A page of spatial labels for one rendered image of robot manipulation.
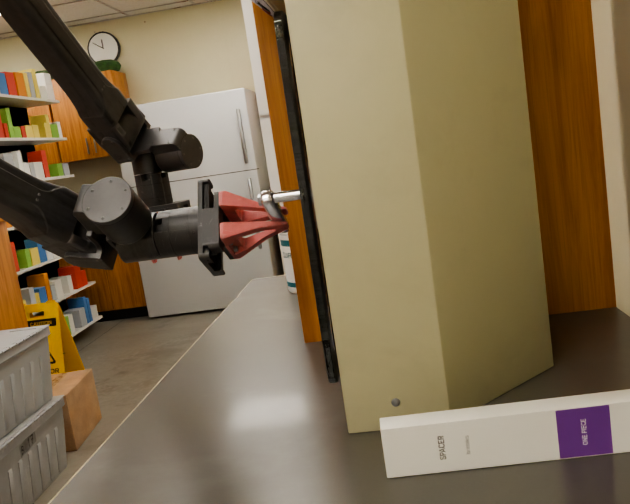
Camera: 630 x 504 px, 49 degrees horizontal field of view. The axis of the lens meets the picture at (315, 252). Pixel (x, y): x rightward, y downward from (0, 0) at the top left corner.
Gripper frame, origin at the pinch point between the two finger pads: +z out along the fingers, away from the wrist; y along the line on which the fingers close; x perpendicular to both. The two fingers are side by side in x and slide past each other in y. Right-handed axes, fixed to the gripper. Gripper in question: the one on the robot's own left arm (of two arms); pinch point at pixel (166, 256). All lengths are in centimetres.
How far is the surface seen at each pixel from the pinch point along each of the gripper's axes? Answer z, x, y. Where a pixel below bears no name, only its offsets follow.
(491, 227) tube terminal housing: -3, -38, 51
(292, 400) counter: 16.1, -33.9, 24.5
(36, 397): 70, 148, -119
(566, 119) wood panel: -13, -9, 67
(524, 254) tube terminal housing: 1, -34, 55
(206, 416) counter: 16.1, -36.3, 13.9
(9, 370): 53, 131, -118
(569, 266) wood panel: 9, -9, 66
